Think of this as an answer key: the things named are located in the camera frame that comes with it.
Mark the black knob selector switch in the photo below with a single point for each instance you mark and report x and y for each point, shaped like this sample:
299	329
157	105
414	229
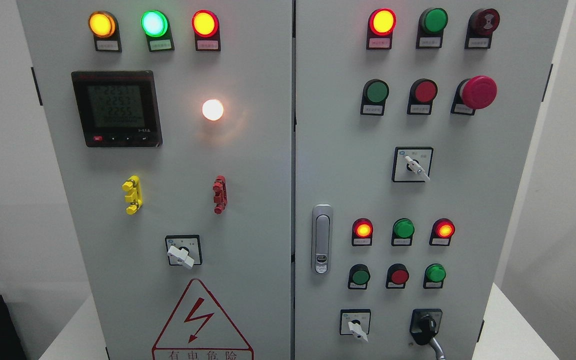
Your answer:
424	325

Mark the red terminal connector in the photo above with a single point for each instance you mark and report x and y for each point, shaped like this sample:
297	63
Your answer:
220	194

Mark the red indicator light middle left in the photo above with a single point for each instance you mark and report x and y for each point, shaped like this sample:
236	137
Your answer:
362	233

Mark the white glowing lamp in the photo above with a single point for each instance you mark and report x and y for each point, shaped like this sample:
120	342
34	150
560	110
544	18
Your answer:
213	109

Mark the green push button lower left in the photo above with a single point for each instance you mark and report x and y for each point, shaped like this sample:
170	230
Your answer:
359	277

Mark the green push button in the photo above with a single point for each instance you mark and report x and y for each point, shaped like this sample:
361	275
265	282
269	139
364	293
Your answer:
374	95
434	276
359	277

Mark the green push button upper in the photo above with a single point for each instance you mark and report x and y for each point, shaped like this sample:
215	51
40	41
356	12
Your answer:
374	95

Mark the green indicator light middle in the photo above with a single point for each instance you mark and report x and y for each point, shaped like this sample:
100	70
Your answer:
402	233

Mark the grey cabinet left door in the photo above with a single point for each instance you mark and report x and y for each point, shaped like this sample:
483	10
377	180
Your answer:
246	250

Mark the grey cabinet door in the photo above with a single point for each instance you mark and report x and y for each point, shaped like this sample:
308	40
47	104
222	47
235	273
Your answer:
346	160
246	250

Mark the grey cabinet right door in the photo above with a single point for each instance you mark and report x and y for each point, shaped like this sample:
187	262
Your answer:
346	160

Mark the red push button lower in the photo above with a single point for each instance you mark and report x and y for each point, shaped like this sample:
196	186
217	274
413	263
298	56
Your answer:
397	276

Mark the red push button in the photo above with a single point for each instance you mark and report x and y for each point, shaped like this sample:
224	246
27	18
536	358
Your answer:
397	276
421	97

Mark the yellow terminal connector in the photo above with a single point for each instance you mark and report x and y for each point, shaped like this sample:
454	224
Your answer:
133	194

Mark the red push button upper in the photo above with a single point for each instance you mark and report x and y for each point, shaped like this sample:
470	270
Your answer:
421	97

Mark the red indicator light middle right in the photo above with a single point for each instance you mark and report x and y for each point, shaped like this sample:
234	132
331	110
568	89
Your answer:
442	231

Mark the green push button lower right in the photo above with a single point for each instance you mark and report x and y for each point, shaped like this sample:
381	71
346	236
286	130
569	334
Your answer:
434	276

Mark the red warning triangle sticker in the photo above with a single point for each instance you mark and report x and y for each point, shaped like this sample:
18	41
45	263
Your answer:
200	329

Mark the red ringed indicator light left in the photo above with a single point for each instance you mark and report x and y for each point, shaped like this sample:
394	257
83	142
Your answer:
206	27

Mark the red indicator light right top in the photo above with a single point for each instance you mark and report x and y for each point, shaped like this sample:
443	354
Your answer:
379	29

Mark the digital power meter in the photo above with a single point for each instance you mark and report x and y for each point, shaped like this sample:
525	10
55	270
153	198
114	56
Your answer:
118	109

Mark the green lit indicator light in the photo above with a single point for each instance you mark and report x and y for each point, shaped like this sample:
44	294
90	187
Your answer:
157	30

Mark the red emergency stop button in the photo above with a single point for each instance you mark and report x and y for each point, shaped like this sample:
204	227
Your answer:
474	94

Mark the green indicator light right top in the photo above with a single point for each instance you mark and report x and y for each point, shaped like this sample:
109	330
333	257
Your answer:
431	25

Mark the yellow indicator light top left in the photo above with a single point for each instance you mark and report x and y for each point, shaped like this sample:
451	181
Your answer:
106	33

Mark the dark red buzzer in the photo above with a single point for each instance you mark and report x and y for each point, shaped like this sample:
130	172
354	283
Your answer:
481	26

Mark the silver door handle lock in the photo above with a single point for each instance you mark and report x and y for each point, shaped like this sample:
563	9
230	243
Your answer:
321	227

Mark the white selector switch upper right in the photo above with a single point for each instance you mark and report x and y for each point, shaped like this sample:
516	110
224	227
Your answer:
412	164

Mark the white selector switch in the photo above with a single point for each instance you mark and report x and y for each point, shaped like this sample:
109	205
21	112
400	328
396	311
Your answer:
355	323
412	164

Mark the white selector switch left door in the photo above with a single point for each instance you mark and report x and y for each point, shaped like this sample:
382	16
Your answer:
184	250

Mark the white selector switch lower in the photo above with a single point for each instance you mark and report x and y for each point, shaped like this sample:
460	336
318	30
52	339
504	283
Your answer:
355	323

